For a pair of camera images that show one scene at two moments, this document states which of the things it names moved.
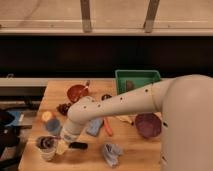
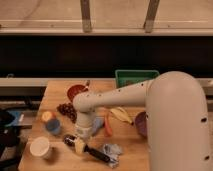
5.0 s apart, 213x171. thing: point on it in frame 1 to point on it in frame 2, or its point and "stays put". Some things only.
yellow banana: [125, 118] stays put
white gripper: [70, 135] to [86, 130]
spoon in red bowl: [87, 84] stays put
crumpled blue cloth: [112, 152] stays put
